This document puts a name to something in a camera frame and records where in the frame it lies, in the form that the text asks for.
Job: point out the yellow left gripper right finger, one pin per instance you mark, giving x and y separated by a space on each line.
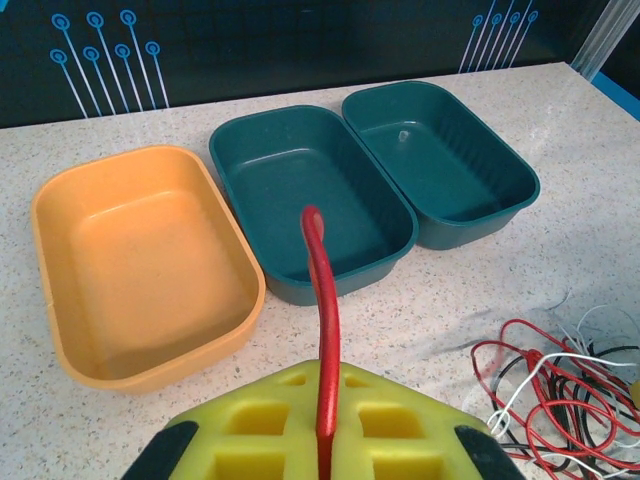
400 425

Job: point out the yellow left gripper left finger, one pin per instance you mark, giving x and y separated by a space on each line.
260 425

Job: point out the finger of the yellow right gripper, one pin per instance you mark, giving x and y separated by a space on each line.
637 392

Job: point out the orange plastic bin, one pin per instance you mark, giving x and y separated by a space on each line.
150 270

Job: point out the teal plastic bin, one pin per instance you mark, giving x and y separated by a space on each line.
440 160
300 180

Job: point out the metal frame post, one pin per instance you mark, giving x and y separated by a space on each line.
607 35

